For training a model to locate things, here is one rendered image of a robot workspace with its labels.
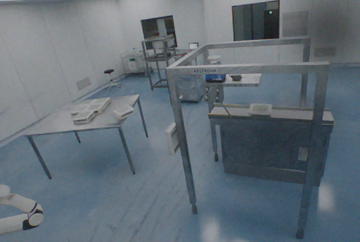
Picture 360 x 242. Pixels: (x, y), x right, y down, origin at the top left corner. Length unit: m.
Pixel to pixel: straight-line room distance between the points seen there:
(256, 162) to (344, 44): 5.42
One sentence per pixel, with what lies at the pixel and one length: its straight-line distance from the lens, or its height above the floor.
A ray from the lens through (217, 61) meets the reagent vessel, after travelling 2.43.
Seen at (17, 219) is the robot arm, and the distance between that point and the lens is 1.72.
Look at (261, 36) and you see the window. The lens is 7.40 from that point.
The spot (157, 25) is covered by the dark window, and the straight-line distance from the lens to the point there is 8.32.
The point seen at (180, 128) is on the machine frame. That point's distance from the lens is 2.00.
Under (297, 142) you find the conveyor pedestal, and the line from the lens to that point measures 2.76.
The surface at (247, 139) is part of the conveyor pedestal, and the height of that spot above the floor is 0.60.
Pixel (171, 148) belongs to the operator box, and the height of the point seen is 1.01.
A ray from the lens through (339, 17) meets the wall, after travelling 7.51.
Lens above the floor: 2.16
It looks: 24 degrees down
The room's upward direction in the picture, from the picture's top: 9 degrees counter-clockwise
